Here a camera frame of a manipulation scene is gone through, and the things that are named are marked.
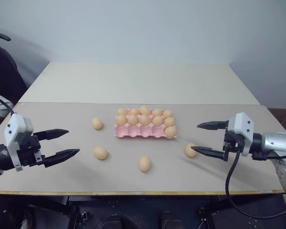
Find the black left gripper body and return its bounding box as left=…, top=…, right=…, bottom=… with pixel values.
left=15, top=134, right=46, bottom=167

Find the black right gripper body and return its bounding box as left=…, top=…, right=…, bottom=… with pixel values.
left=222, top=120, right=245, bottom=161

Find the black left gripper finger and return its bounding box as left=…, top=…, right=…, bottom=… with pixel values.
left=42, top=148, right=81, bottom=168
left=34, top=128, right=70, bottom=141

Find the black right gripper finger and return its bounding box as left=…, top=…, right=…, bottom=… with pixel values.
left=191, top=146, right=230, bottom=161
left=196, top=120, right=229, bottom=131

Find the pink plastic egg tray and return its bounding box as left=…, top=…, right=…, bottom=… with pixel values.
left=113, top=108, right=178, bottom=139

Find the black office chair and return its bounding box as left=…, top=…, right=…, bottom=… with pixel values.
left=0, top=32, right=30, bottom=107

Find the dark rounded shape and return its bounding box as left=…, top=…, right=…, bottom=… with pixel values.
left=104, top=213, right=125, bottom=229
left=159, top=210, right=182, bottom=229

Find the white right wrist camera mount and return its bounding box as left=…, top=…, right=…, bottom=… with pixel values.
left=226, top=112, right=255, bottom=157

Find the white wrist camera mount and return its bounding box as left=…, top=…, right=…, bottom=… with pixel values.
left=226, top=112, right=255, bottom=157
left=4, top=114, right=35, bottom=172

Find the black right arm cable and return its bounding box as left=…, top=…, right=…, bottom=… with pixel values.
left=225, top=142, right=286, bottom=219

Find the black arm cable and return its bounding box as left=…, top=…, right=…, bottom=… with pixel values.
left=0, top=93, right=17, bottom=115
left=225, top=142, right=286, bottom=219

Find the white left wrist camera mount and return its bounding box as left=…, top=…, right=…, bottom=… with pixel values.
left=4, top=114, right=35, bottom=172

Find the black table frame strut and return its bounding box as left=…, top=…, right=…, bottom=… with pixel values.
left=197, top=195, right=231, bottom=229
left=23, top=195, right=77, bottom=217

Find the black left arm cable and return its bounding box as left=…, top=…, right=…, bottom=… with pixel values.
left=0, top=93, right=17, bottom=115

